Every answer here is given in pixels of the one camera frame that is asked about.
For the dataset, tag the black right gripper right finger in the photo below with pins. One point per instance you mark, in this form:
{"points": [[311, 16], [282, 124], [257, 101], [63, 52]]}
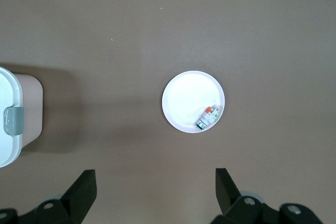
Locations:
{"points": [[225, 190]]}

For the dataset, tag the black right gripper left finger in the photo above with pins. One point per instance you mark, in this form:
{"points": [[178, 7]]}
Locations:
{"points": [[84, 190]]}

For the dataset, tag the white orange circuit breaker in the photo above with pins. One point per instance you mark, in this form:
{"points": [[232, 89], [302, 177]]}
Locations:
{"points": [[207, 119]]}

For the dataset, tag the white lidded pink container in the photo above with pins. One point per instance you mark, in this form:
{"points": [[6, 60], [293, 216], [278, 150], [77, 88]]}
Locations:
{"points": [[29, 108]]}

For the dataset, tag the pink round plate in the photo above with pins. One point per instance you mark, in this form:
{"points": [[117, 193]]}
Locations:
{"points": [[189, 95]]}

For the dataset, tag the brown table mat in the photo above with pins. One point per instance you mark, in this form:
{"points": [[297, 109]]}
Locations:
{"points": [[168, 24]]}

